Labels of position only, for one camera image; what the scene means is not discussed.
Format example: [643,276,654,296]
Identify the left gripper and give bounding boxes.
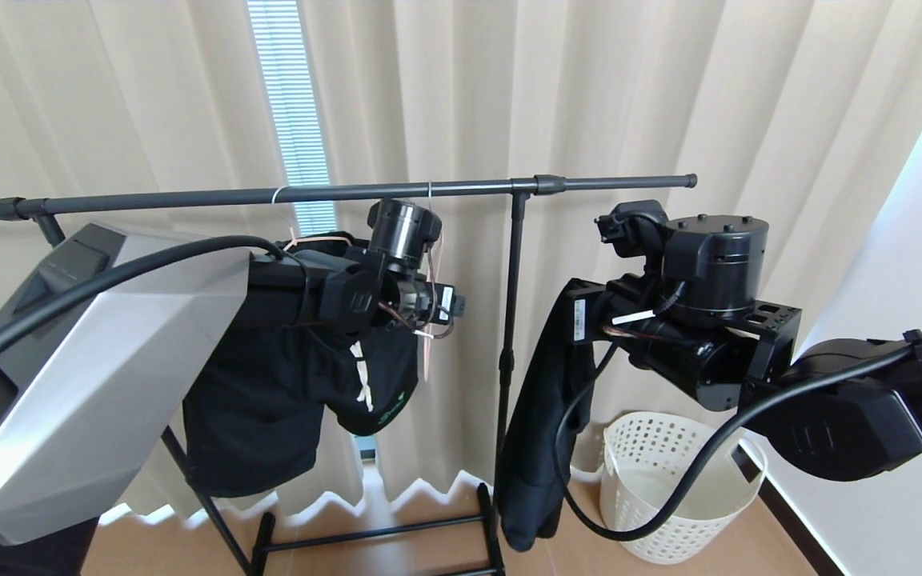
[383,278,467,327]

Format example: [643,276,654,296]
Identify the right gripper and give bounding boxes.
[563,274,744,413]

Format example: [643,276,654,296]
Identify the pink clothes hanger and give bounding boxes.
[272,186,359,255]
[423,182,446,387]

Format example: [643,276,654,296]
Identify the black garment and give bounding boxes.
[495,278,619,554]
[182,232,423,499]

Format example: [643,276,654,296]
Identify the white laundry basket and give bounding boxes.
[599,412,769,566]

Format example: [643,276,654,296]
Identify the black clothes rack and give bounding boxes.
[0,174,699,576]

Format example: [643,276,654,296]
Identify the window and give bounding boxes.
[247,0,379,482]

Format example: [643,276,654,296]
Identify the beige curtain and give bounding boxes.
[301,0,922,513]
[0,0,367,522]

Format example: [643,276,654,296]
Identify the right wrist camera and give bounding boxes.
[595,200,671,262]

